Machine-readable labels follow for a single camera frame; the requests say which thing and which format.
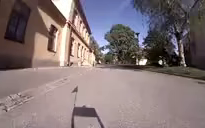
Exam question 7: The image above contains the tree behind yellow building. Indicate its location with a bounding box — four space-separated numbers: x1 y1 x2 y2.
89 35 106 65

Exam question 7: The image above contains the round green tree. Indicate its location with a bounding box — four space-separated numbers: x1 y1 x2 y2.
103 23 142 65

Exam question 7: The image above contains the street lamp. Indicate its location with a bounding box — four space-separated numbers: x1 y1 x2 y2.
134 31 141 66

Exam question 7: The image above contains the small white building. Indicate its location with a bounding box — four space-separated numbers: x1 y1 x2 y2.
137 58 149 67

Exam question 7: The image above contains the grey asphalt road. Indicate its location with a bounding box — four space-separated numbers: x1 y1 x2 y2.
0 64 205 128

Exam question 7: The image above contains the dark green tree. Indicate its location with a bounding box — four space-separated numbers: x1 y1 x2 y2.
142 29 178 67

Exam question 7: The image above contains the low beige building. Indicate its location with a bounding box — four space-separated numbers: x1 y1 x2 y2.
0 0 68 72

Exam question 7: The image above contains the large pale-trunk tree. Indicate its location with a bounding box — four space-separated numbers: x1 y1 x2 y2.
132 0 205 68

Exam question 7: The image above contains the grey asphalt pavement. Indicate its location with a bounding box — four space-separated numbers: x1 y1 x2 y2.
0 66 94 102

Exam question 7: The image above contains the grass verge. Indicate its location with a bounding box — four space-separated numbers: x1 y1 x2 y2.
139 64 205 83

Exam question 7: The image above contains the cobblestone gutter strip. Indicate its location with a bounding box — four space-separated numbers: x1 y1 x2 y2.
0 75 73 116

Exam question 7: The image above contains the grey-brown building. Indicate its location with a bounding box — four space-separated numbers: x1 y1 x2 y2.
188 9 205 72

